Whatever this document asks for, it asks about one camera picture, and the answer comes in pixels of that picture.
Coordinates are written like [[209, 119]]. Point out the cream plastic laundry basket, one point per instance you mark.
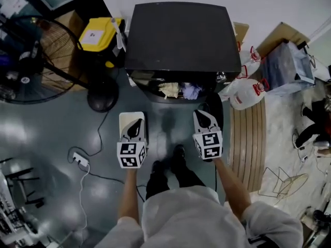
[[126, 120]]

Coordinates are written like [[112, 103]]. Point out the person's right leg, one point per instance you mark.
[[187, 176]]

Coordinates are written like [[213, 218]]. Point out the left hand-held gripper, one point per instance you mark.
[[129, 154]]

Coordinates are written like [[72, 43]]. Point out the brown cardboard box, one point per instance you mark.
[[69, 19]]

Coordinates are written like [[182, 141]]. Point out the lavender clothes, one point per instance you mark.
[[191, 92]]

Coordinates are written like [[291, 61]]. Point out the person's right forearm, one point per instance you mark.
[[232, 190]]

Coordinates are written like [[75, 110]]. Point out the person's left forearm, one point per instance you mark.
[[129, 198]]

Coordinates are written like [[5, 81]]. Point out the black bin with yellow lid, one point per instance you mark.
[[95, 35]]

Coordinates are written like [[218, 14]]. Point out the person's white shirt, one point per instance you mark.
[[191, 221]]

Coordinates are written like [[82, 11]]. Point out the person's black shoe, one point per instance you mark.
[[157, 167], [178, 152]]

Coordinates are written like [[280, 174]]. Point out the person's leg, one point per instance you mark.
[[156, 186], [187, 176]]

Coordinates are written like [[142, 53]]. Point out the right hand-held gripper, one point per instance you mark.
[[210, 146]]

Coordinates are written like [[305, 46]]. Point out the person's left black shoe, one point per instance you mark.
[[157, 167]]

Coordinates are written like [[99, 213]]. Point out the cream clothes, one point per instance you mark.
[[169, 89]]

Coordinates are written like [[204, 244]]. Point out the white power strip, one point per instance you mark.
[[80, 159]]

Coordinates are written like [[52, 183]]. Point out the clear plastic storage box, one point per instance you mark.
[[282, 63]]

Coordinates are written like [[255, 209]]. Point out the wooden slat panel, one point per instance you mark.
[[248, 143]]

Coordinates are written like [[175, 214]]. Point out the small cardboard sheet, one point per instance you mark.
[[241, 31]]

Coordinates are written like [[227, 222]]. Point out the black washing machine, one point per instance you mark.
[[181, 40]]

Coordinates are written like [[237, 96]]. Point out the person's right black shoe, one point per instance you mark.
[[178, 152]]

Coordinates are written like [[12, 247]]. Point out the black metal frame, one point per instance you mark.
[[20, 173]]

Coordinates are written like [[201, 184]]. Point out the large cardboard sheet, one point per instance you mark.
[[279, 32]]

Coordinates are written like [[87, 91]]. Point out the black pedestal fan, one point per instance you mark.
[[103, 99]]

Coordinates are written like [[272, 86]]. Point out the person's left leg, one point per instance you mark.
[[156, 186]]

